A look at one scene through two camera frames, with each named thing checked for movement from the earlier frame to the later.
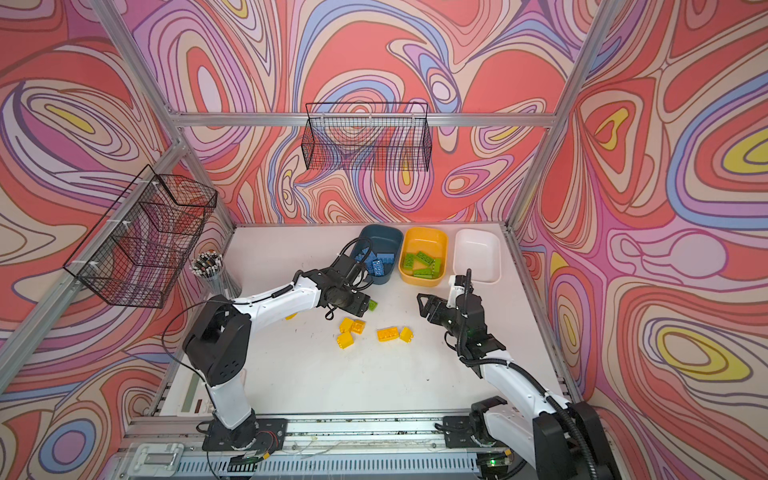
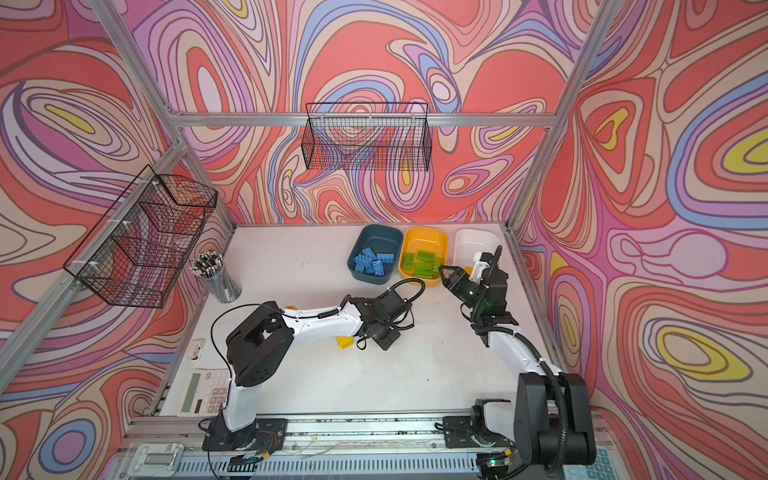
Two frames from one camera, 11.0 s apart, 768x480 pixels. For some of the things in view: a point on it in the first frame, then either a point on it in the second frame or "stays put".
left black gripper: x=361 y=304 -> x=388 y=344
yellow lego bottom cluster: x=345 y=340 stays put
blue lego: x=378 y=267 stays put
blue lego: x=387 y=258 stays put
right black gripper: x=441 y=305 -> x=455 y=279
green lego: x=409 y=261 stays put
